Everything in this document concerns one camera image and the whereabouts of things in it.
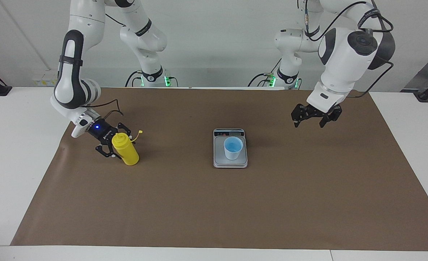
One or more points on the light blue plastic cup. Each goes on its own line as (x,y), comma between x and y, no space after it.
(233,152)

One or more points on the brown table mat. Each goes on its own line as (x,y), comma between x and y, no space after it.
(214,206)

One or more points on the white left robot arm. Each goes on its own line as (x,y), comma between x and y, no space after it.
(341,61)

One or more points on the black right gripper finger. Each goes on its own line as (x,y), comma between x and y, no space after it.
(124,127)
(108,150)

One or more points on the yellow squeeze bottle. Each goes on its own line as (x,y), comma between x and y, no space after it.
(127,152)

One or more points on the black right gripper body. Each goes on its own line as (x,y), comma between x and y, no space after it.
(101,132)

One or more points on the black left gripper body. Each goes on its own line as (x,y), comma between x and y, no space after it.
(317,113)

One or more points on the white wall outlet strip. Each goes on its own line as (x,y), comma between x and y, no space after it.
(41,81)

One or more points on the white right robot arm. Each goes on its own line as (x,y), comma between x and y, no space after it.
(87,21)

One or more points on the silver digital kitchen scale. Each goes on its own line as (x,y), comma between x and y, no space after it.
(230,164)

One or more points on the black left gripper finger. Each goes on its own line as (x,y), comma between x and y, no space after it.
(300,115)
(332,116)

